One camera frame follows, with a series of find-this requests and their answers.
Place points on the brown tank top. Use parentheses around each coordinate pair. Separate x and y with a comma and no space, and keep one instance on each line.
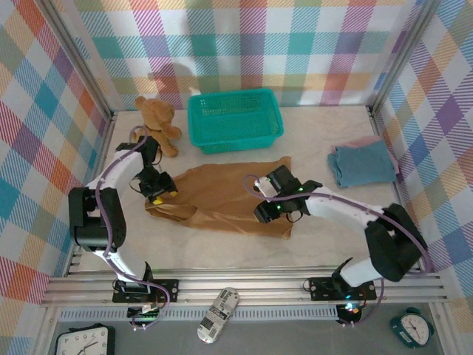
(221,196)

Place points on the blue tank top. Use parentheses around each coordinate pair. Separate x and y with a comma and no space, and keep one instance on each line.
(366,166)

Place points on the teal plastic basket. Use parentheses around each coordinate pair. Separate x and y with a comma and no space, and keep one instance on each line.
(233,122)

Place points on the pink tank top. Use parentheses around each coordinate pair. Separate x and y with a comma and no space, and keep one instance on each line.
(364,141)

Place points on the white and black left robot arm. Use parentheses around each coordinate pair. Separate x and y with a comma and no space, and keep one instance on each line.
(96,222)

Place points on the brown teddy bear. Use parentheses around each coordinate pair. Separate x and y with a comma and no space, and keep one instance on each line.
(157,118)

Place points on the black square clock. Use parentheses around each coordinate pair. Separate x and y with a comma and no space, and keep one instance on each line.
(85,340)

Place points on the teal alarm clock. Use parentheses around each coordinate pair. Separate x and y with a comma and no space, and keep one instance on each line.
(412,327)

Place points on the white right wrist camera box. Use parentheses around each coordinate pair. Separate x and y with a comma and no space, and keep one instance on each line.
(265,184)

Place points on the aluminium side rail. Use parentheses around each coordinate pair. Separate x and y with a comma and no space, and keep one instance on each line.
(107,135)
(376,125)

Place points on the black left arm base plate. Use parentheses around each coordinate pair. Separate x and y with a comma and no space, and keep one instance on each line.
(166,290)

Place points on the long aluminium frame rail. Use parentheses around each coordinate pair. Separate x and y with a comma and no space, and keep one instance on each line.
(277,286)

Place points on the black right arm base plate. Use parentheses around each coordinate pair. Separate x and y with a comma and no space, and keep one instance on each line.
(321,288)

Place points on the aluminium frame post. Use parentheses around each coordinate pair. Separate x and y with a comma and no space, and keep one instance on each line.
(77,55)
(403,55)

